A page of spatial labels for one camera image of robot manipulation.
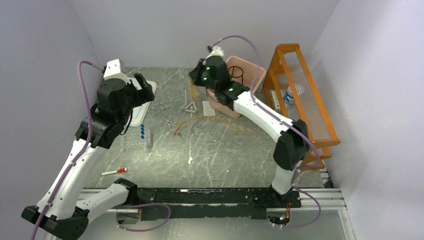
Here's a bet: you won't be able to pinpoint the black iron ring stand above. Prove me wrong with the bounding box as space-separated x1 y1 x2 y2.
228 65 244 85

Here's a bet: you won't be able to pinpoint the metal crucible tongs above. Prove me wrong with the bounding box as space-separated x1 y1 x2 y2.
149 102 177 131

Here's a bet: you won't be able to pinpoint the tan bottle brush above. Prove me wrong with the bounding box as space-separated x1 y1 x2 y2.
188 79 197 102

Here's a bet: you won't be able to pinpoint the white paper packet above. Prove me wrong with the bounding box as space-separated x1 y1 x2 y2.
202 100 216 116

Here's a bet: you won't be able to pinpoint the yellow rubber tube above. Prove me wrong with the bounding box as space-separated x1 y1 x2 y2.
172 115 252 137

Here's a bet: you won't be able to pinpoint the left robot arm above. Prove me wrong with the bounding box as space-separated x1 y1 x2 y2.
21 73 156 240

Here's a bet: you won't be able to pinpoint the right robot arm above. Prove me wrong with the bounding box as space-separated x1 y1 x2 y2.
189 55 310 207

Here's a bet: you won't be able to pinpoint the white plastic tray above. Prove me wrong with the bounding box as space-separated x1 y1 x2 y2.
129 77 158 127

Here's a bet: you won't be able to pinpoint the pink plastic bin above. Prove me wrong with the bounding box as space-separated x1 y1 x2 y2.
206 55 267 119

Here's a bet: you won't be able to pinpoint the clear well plate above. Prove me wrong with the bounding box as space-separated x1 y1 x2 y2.
121 127 153 151

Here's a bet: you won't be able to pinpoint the small white box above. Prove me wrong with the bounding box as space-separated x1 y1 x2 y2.
269 90 282 113

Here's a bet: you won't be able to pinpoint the red white marker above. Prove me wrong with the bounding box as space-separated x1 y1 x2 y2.
100 167 128 177

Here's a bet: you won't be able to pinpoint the orange wooden rack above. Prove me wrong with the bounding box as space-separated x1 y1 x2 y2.
262 43 341 170

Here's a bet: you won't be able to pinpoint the white blue bottle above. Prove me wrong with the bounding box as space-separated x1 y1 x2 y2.
283 84 303 105

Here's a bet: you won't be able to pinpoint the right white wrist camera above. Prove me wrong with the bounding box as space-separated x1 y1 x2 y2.
204 45 225 62

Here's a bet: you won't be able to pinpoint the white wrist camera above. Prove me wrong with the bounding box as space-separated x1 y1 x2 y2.
204 45 225 62
103 58 130 84

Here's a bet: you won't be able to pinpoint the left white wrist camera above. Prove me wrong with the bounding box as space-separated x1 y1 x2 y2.
103 58 130 84

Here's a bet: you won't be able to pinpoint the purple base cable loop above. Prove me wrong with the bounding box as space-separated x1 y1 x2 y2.
115 202 172 232

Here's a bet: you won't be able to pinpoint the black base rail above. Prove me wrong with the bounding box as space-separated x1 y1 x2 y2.
102 187 345 221

